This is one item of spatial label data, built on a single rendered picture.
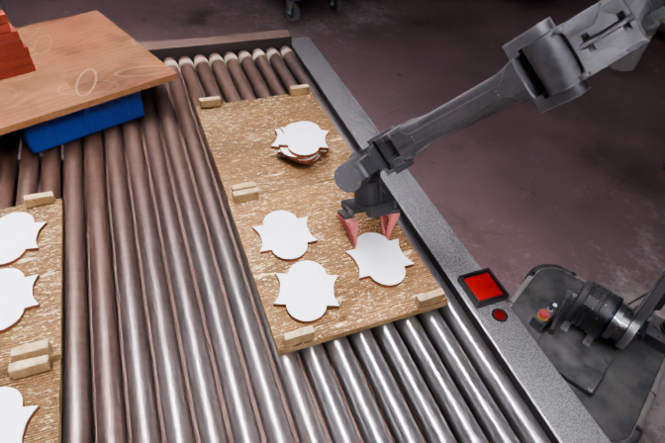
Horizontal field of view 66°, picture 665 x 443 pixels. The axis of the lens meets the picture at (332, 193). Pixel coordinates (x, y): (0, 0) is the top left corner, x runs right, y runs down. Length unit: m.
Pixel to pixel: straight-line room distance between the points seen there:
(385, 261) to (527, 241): 1.64
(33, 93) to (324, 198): 0.77
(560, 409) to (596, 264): 1.73
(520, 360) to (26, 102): 1.24
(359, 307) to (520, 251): 1.66
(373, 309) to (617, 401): 1.14
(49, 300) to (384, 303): 0.63
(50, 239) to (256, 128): 0.58
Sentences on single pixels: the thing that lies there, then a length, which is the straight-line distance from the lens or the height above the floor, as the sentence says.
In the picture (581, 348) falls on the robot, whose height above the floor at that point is 0.26.
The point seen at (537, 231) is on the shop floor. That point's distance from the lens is 2.73.
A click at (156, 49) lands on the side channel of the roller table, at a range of 1.82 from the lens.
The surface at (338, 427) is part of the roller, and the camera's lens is 0.91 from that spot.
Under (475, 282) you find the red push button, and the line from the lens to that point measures 1.12.
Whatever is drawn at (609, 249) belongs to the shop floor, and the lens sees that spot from 2.82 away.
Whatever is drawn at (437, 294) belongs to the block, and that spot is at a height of 0.96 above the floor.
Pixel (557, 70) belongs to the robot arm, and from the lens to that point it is 0.73.
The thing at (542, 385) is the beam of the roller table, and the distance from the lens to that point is 1.05.
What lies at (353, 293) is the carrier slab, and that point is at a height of 0.94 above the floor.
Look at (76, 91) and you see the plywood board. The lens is 1.46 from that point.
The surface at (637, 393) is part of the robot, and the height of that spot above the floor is 0.24.
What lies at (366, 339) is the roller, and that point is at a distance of 0.99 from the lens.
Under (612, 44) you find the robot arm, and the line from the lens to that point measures 0.74.
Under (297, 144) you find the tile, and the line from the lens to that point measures 1.28.
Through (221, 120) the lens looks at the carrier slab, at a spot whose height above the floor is 0.94.
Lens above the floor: 1.75
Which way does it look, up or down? 42 degrees down
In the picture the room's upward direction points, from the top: 6 degrees clockwise
